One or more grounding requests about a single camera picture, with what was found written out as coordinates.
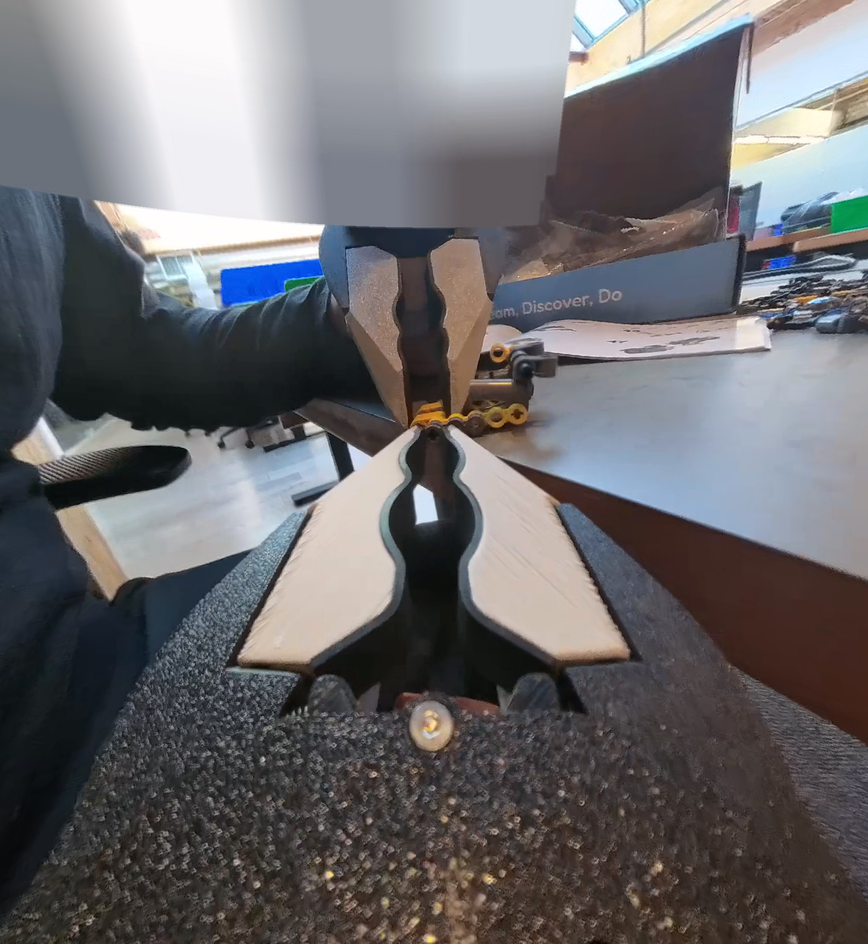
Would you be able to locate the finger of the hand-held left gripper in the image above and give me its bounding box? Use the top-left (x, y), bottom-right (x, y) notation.
top-left (428, 237), bottom-right (494, 414)
top-left (346, 245), bottom-right (411, 427)

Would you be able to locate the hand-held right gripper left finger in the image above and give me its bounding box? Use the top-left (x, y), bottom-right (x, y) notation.
top-left (233, 426), bottom-right (424, 694)

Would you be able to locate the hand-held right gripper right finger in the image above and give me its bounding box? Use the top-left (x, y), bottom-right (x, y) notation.
top-left (441, 428), bottom-right (632, 698)

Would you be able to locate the yellow grey toy brick assembly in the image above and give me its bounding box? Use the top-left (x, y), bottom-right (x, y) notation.
top-left (408, 339), bottom-right (559, 432)

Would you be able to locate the pile of toy parts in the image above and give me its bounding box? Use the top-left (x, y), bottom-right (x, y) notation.
top-left (740, 262), bottom-right (868, 334)

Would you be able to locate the person's left forearm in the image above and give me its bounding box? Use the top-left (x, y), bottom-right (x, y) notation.
top-left (51, 195), bottom-right (376, 432)

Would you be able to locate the black desk leg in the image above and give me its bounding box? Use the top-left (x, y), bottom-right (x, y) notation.
top-left (290, 428), bottom-right (354, 506)

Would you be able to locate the blue plastic bin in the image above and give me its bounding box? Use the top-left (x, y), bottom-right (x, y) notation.
top-left (220, 258), bottom-right (324, 307)

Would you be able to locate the plastic bag of toy parts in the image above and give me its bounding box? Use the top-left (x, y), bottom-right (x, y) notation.
top-left (504, 188), bottom-right (726, 285)

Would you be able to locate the dark blue cardboard box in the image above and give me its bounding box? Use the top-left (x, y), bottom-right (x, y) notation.
top-left (489, 18), bottom-right (755, 325)

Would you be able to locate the open instruction booklet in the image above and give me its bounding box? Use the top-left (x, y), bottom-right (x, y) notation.
top-left (482, 316), bottom-right (773, 362)

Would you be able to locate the black chair armrest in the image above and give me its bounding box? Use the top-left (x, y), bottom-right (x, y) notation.
top-left (36, 444), bottom-right (192, 510)

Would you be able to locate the wooden background table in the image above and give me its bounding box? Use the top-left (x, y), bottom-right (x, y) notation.
top-left (744, 221), bottom-right (868, 255)

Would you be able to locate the black bag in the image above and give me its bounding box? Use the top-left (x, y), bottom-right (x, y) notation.
top-left (781, 192), bottom-right (840, 233)

